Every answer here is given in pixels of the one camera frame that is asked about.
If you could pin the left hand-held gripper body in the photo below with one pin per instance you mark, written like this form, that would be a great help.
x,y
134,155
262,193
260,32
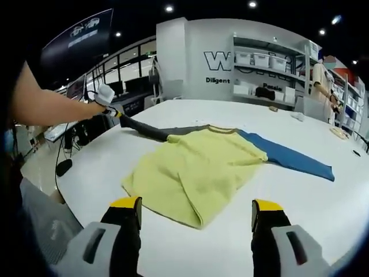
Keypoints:
x,y
104,94

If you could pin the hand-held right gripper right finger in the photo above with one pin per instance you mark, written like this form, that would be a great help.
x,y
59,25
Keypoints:
x,y
288,251

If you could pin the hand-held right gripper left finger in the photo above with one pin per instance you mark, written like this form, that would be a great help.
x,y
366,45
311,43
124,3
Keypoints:
x,y
98,248

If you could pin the yellow blue grey garment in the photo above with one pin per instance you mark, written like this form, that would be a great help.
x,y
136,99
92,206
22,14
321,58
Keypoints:
x,y
196,173

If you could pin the black computer monitor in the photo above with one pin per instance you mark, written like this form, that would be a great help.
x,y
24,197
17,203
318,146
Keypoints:
x,y
116,87
136,84

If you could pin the large standing display screen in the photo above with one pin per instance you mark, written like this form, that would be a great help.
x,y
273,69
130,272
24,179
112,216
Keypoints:
x,y
75,88

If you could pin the grey mesh chair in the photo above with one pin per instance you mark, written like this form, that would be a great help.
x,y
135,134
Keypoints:
x,y
49,213

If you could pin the dark hanging banner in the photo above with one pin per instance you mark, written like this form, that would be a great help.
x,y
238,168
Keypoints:
x,y
78,40

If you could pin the grey side desk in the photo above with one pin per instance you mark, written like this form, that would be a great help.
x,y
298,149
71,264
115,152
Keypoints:
x,y
56,131

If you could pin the black oval object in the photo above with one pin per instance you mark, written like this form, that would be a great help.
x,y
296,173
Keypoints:
x,y
64,167

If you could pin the black marker pen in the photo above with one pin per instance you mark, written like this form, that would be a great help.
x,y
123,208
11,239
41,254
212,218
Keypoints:
x,y
356,153

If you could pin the tan flat board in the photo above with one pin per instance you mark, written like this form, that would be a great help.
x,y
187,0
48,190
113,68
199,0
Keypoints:
x,y
339,133

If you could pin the white crumpled cloth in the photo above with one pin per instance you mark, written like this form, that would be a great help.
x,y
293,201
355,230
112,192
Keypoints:
x,y
297,116

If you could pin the white storage bin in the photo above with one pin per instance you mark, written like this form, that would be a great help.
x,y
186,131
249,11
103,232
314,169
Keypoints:
x,y
244,57
261,59
278,63

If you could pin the small brown object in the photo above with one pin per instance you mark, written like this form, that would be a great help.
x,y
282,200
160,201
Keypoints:
x,y
273,108

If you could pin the black bag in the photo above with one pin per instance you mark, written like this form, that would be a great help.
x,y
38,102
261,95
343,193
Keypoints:
x,y
265,93

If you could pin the grey metal shelf rack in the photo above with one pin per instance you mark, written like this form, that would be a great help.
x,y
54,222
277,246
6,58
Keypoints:
x,y
291,50

